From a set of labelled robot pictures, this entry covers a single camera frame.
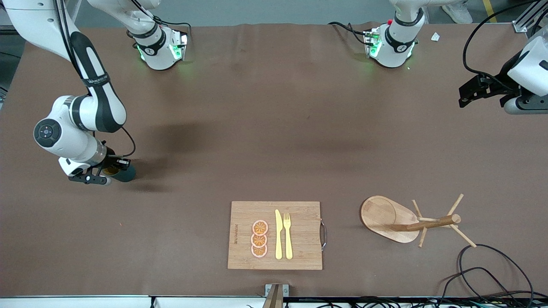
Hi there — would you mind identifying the aluminium frame profile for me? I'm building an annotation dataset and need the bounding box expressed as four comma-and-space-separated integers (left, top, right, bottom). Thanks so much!
512, 0, 548, 33

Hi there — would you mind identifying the wooden cup rack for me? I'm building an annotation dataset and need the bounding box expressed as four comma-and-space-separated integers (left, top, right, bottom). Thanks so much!
360, 193, 477, 249

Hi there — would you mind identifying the wooden cutting board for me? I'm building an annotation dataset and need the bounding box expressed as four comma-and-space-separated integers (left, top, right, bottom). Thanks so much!
227, 201, 327, 270

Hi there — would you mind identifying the yellow plastic fork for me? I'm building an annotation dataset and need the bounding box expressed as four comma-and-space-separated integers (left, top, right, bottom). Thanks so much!
283, 213, 293, 260

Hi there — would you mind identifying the black base cable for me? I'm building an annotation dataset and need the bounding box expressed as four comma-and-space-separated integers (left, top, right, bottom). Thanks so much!
328, 21, 369, 45
137, 0, 192, 41

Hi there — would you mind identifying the black left base cable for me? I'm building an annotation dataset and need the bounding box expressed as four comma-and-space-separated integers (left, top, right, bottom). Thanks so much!
328, 21, 369, 45

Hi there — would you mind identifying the black cable on table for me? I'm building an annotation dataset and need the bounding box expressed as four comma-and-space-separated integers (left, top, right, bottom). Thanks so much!
437, 244, 536, 308

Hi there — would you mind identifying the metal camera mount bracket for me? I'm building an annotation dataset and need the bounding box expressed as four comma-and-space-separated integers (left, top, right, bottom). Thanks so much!
265, 284, 289, 308

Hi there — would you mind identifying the brown table cover mat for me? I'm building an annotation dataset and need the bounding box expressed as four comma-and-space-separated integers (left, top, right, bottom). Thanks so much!
0, 24, 548, 298

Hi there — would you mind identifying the black right base cable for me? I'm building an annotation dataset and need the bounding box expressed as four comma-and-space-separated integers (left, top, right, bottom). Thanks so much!
137, 0, 192, 41

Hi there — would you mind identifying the white sneaker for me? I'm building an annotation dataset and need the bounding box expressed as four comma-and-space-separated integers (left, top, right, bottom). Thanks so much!
442, 0, 474, 24

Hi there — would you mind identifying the yellow plastic knife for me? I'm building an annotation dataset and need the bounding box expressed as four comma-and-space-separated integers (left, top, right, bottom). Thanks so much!
275, 209, 283, 260

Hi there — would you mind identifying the black cable bundle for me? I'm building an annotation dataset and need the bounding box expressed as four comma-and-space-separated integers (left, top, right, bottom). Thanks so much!
283, 296, 548, 308

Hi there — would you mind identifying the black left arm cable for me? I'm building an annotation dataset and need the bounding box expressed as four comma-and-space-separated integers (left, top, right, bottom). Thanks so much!
463, 0, 540, 88

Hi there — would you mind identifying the white table edge rail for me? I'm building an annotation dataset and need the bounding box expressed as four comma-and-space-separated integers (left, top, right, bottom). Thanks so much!
0, 295, 266, 308

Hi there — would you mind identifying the dark green cup yellow inside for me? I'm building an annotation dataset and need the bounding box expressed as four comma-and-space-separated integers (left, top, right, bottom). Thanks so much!
103, 165, 137, 183

